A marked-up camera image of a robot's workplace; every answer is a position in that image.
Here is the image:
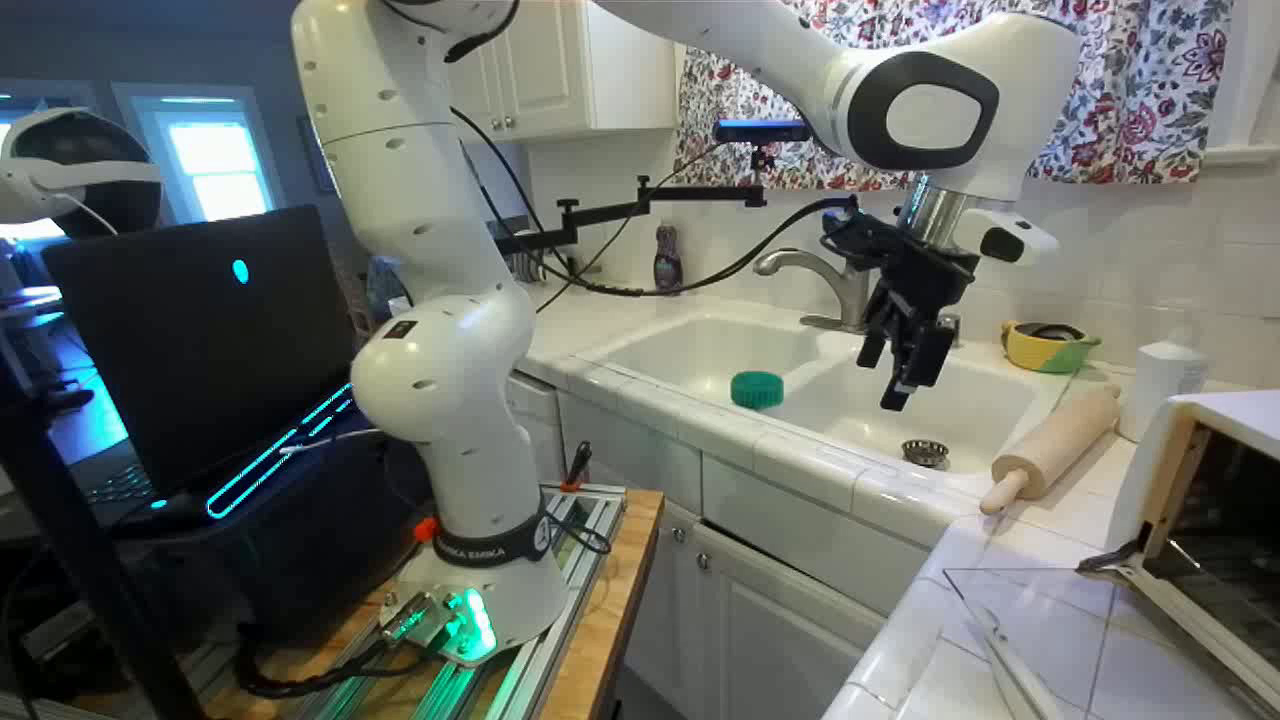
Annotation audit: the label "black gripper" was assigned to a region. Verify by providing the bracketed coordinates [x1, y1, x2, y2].
[852, 230, 983, 418]

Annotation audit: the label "white toaster oven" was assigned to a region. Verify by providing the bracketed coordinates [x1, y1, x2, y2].
[1100, 383, 1280, 678]

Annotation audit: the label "chrome faucet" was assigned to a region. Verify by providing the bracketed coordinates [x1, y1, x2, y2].
[752, 242, 881, 338]

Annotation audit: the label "metal sink drain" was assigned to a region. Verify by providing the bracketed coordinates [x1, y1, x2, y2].
[899, 431, 954, 471]

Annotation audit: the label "green bowl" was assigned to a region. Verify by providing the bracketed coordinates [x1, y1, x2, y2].
[1000, 318, 1105, 382]

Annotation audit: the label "wooden rolling pin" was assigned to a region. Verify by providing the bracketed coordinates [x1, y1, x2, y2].
[975, 382, 1123, 519]

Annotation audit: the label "white ceramic sink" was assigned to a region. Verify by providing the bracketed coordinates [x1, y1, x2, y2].
[579, 310, 1058, 479]

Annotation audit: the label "dark soap dispenser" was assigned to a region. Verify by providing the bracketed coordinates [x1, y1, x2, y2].
[648, 221, 687, 295]

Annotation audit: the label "white base cabinets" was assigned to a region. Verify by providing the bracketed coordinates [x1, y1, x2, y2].
[503, 372, 940, 720]

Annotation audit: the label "white plastic bottle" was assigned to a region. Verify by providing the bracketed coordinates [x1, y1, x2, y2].
[1115, 338, 1212, 443]

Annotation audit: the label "floral curtain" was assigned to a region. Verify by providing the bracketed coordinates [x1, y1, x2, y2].
[670, 0, 1238, 193]

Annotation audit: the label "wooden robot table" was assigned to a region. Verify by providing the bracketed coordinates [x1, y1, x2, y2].
[197, 485, 669, 720]

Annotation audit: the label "black laptop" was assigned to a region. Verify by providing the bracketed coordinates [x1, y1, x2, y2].
[43, 205, 409, 533]

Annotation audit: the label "bright window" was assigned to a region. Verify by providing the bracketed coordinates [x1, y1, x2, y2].
[112, 83, 283, 234]

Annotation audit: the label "black tripod pole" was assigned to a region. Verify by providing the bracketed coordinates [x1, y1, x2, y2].
[0, 327, 208, 720]

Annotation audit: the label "white VR headset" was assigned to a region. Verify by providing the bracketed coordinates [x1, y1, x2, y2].
[0, 103, 162, 245]

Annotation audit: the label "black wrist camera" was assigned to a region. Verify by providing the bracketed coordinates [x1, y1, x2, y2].
[814, 210, 888, 273]

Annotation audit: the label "black camera with blue light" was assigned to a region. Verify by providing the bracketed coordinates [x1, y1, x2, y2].
[709, 118, 814, 148]

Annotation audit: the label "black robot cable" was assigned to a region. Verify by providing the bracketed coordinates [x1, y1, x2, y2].
[448, 102, 858, 305]

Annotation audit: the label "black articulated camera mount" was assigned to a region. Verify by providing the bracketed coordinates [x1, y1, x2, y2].
[495, 174, 770, 259]

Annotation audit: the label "white wall cabinet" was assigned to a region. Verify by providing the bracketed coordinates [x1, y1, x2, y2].
[445, 0, 685, 144]

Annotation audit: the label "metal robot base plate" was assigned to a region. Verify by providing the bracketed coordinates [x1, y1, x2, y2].
[315, 485, 633, 720]

